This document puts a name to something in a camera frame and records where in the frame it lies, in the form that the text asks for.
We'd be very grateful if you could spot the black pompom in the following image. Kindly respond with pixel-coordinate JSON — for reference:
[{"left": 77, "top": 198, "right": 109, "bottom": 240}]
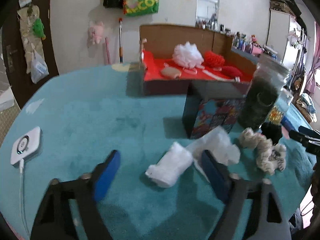
[{"left": 260, "top": 122, "right": 283, "bottom": 145}]

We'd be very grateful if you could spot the cream knitted scrunchie toy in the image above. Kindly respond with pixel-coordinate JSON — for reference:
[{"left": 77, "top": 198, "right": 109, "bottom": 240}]
[{"left": 238, "top": 127, "right": 286, "bottom": 176}]

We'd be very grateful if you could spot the white tissue packet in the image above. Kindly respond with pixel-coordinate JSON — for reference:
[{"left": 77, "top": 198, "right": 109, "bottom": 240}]
[{"left": 186, "top": 126, "right": 240, "bottom": 181}]

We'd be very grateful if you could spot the white cotton roll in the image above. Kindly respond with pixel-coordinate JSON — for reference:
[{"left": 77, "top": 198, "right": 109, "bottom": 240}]
[{"left": 145, "top": 142, "right": 193, "bottom": 188}]

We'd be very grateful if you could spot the dark red soft pouch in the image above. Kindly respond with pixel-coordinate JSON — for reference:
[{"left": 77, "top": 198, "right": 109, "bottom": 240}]
[{"left": 221, "top": 66, "right": 242, "bottom": 79}]

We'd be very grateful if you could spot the red foam net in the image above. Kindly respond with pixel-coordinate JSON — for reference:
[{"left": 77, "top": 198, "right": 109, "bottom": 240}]
[{"left": 204, "top": 50, "right": 225, "bottom": 68}]

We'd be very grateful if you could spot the white mesh bath pouf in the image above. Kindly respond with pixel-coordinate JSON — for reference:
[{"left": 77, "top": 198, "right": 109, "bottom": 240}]
[{"left": 172, "top": 42, "right": 204, "bottom": 69}]

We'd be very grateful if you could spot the small jar with capsules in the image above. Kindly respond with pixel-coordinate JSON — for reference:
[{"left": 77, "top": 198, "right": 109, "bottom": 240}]
[{"left": 266, "top": 88, "right": 293, "bottom": 125}]

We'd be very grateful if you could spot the pink curtain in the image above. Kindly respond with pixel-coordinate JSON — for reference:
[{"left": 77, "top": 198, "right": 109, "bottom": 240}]
[{"left": 305, "top": 23, "right": 320, "bottom": 95}]

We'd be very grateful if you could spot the large jar with metal lid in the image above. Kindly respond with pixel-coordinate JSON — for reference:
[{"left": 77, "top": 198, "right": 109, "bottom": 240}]
[{"left": 238, "top": 55, "right": 290, "bottom": 131}]

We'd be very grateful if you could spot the white power bank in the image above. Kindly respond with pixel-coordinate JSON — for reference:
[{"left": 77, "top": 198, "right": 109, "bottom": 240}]
[{"left": 10, "top": 126, "right": 41, "bottom": 166}]

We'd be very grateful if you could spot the grey cloth covered side table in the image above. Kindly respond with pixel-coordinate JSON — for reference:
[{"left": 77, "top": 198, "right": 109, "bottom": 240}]
[{"left": 231, "top": 47, "right": 259, "bottom": 64}]

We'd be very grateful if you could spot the white refrigerator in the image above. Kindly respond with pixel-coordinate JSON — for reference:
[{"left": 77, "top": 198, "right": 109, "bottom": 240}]
[{"left": 266, "top": 10, "right": 291, "bottom": 61}]

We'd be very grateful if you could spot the black beauty cream box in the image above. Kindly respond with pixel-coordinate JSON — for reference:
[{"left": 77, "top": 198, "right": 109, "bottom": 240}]
[{"left": 182, "top": 80, "right": 249, "bottom": 139}]

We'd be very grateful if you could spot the plastic bag on door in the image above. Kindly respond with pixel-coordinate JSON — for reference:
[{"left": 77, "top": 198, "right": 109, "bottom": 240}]
[{"left": 30, "top": 50, "right": 49, "bottom": 84}]

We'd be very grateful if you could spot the cardboard box with red lining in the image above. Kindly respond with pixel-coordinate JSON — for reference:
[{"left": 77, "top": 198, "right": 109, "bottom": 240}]
[{"left": 139, "top": 24, "right": 256, "bottom": 95}]

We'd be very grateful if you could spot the beige round powder puff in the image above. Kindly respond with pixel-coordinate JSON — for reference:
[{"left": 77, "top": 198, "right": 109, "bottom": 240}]
[{"left": 160, "top": 66, "right": 182, "bottom": 79}]

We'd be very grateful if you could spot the beige hanging door organizer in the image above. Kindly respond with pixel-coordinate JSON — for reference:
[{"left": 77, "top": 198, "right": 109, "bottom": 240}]
[{"left": 17, "top": 5, "right": 44, "bottom": 74}]

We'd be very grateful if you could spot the green plush on door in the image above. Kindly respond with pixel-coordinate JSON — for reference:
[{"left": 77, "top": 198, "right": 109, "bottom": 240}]
[{"left": 33, "top": 18, "right": 46, "bottom": 40}]

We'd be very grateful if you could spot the pale pink bunny plush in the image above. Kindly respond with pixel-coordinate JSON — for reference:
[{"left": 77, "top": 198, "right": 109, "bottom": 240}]
[{"left": 88, "top": 21, "right": 104, "bottom": 45}]

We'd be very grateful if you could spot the white charging cable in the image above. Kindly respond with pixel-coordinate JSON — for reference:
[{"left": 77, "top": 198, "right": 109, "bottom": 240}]
[{"left": 18, "top": 158, "right": 30, "bottom": 239}]

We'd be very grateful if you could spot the wall mirror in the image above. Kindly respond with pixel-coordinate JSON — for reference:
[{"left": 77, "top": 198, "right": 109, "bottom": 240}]
[{"left": 195, "top": 0, "right": 220, "bottom": 31}]

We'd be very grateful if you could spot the broom handle on wall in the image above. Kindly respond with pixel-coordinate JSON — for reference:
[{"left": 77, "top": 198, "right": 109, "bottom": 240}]
[{"left": 119, "top": 18, "right": 123, "bottom": 63}]

